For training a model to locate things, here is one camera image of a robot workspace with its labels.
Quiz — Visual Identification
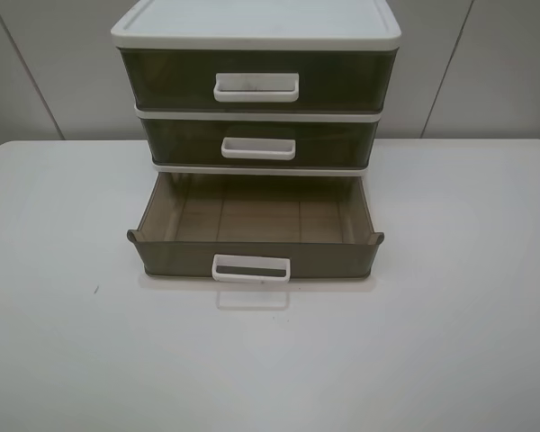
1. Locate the dark translucent bottom drawer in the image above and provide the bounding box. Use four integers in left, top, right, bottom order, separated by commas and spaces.
127, 173, 384, 282

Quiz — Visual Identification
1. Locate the dark translucent drawer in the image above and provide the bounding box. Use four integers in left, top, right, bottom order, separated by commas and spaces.
127, 173, 384, 282
141, 119, 377, 169
120, 49, 396, 113

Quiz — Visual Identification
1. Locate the dark translucent middle drawer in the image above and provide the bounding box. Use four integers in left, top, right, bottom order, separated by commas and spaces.
141, 119, 377, 169

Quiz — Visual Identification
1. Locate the white plastic drawer cabinet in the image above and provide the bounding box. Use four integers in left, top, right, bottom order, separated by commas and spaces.
112, 1, 401, 176

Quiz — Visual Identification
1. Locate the dark translucent top drawer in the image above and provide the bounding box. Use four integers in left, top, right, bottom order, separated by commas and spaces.
120, 49, 396, 113

